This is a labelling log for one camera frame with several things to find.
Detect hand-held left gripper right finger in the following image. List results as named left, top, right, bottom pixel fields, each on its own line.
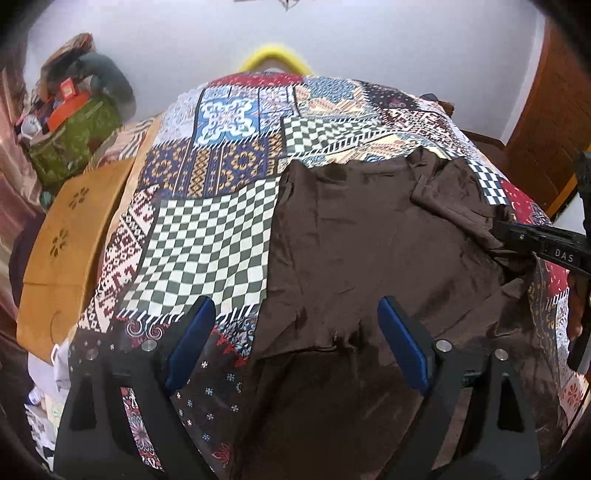
left=376, top=295, right=541, bottom=480

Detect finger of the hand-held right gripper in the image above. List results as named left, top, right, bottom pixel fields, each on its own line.
left=492, top=220, right=555, bottom=254

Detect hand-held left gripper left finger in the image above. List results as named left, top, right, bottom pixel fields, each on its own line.
left=54, top=295, right=218, bottom=480

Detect brown garment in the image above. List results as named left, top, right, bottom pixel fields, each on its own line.
left=231, top=148, right=568, bottom=480

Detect person's right hand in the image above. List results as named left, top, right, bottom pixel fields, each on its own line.
left=568, top=272, right=591, bottom=340

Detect patchwork printed blanket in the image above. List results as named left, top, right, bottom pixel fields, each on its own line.
left=76, top=71, right=591, bottom=480

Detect wooden door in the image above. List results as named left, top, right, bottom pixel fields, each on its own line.
left=503, top=23, right=591, bottom=217

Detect white cloth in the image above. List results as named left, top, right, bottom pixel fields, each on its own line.
left=25, top=342, right=70, bottom=462

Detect wooden lap desk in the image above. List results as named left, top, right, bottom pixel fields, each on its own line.
left=16, top=159, right=134, bottom=363

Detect striped beige blanket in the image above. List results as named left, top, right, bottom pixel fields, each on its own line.
left=92, top=117, right=160, bottom=162

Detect green storage bag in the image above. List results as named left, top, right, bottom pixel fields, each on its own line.
left=28, top=95, right=123, bottom=188

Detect pink curtain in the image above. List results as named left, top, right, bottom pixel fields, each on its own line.
left=0, top=46, right=47, bottom=324

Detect orange box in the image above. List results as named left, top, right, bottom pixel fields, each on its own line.
left=46, top=90, right=90, bottom=130

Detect yellow foam tube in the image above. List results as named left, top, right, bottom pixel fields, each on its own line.
left=238, top=44, right=315, bottom=75

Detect orange brown bag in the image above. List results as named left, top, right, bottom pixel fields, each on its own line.
left=41, top=32, right=95, bottom=79

